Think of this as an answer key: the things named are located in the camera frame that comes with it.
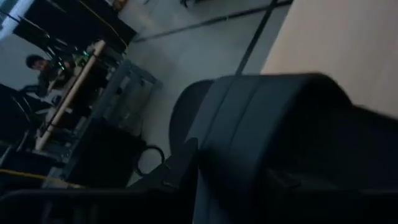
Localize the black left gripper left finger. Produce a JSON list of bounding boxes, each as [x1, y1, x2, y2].
[[0, 138, 200, 224]]

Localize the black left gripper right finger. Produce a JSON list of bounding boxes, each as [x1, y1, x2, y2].
[[217, 155, 398, 224]]

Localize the black slide sandal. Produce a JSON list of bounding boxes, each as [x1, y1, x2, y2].
[[169, 72, 398, 224]]

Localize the black case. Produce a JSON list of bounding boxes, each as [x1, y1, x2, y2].
[[67, 119, 147, 189]]

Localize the wooden background table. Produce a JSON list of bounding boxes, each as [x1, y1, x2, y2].
[[34, 39, 107, 152]]

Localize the black office chair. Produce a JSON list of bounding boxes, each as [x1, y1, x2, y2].
[[0, 83, 43, 147]]

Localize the grey metal rack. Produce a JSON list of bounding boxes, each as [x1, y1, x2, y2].
[[42, 58, 163, 189]]

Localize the person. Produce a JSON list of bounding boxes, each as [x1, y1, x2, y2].
[[25, 54, 77, 98]]

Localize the thin black bar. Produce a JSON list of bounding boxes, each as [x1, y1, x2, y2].
[[132, 0, 295, 44], [235, 0, 279, 76]]

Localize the black partition panels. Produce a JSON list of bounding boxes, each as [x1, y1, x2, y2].
[[12, 0, 138, 56]]

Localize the black cable loop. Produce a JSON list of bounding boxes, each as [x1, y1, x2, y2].
[[132, 144, 166, 177]]

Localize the yellow cable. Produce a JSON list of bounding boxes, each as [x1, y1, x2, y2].
[[0, 167, 85, 190], [77, 0, 130, 50]]

